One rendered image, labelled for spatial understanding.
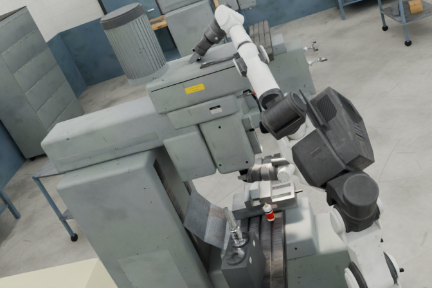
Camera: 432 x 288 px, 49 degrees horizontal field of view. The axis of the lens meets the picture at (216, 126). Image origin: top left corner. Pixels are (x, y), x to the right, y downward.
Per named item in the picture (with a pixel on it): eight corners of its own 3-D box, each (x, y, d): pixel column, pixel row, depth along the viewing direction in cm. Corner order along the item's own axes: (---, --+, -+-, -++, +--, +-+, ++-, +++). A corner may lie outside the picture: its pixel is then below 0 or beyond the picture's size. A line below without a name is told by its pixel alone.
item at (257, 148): (262, 148, 237) (249, 113, 228) (262, 152, 233) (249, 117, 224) (254, 150, 238) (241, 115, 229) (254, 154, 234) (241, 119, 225)
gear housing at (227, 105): (243, 90, 233) (237, 72, 229) (241, 112, 212) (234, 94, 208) (182, 108, 242) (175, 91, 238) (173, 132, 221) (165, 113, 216)
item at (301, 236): (314, 211, 272) (308, 195, 266) (318, 255, 241) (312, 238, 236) (232, 228, 284) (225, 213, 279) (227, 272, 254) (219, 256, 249)
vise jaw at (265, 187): (272, 184, 261) (270, 179, 260) (272, 201, 248) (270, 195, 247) (261, 187, 263) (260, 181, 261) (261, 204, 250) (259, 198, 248)
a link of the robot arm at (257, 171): (251, 159, 244) (272, 157, 239) (256, 173, 248) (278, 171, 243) (243, 173, 235) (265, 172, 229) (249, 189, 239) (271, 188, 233)
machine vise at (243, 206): (296, 189, 261) (291, 173, 257) (297, 206, 248) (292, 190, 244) (237, 203, 270) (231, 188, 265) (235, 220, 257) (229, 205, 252)
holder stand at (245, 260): (267, 259, 223) (253, 228, 215) (260, 297, 205) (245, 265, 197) (243, 261, 228) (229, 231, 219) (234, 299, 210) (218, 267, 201)
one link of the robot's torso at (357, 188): (388, 197, 150) (360, 152, 160) (351, 213, 150) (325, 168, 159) (379, 225, 174) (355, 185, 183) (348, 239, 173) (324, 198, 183)
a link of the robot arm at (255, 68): (228, 51, 184) (251, 98, 175) (258, 36, 183) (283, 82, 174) (234, 64, 194) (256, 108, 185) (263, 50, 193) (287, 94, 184)
